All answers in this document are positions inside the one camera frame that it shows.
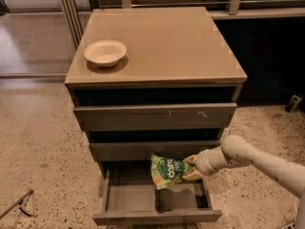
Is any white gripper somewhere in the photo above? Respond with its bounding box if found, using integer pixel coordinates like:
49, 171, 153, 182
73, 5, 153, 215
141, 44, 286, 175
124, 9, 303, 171
182, 146, 234, 180

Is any green rice chip bag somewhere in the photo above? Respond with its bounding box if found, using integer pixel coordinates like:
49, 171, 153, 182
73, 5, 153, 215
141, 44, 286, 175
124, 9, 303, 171
151, 154, 192, 190

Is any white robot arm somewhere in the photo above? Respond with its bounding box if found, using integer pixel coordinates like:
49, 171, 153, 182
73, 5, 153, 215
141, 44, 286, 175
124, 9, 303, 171
182, 135, 305, 229

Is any top grey drawer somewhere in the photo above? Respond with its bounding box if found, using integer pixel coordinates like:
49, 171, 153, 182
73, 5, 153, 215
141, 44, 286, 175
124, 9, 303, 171
73, 103, 236, 132

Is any grey drawer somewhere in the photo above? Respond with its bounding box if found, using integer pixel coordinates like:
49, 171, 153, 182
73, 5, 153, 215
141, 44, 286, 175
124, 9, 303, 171
90, 140, 220, 161
93, 160, 222, 225
73, 103, 236, 132

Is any middle grey drawer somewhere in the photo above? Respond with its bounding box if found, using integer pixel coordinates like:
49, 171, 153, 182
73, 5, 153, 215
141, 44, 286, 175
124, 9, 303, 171
90, 140, 220, 161

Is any bottom grey drawer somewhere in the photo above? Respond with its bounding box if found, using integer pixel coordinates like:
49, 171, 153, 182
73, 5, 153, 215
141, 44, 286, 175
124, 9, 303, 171
93, 160, 222, 225

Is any grey drawer cabinet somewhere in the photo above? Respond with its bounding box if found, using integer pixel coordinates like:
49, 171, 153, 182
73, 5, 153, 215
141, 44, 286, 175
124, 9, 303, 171
64, 6, 248, 177

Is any white paper bowl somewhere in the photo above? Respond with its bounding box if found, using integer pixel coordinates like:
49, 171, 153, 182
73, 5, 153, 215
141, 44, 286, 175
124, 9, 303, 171
84, 40, 127, 68

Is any metal bar on floor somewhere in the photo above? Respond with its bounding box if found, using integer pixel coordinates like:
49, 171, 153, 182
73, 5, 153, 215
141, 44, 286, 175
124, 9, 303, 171
0, 189, 33, 219

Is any small grey floor bracket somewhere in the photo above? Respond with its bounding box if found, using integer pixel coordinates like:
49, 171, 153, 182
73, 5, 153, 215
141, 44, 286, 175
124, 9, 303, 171
284, 94, 302, 113

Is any sliding door frame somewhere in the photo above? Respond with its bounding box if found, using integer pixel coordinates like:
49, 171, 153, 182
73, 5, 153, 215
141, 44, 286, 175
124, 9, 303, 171
60, 0, 83, 48

